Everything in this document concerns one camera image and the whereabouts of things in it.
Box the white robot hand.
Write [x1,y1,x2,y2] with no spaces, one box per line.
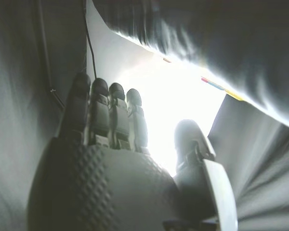
[26,71,239,231]

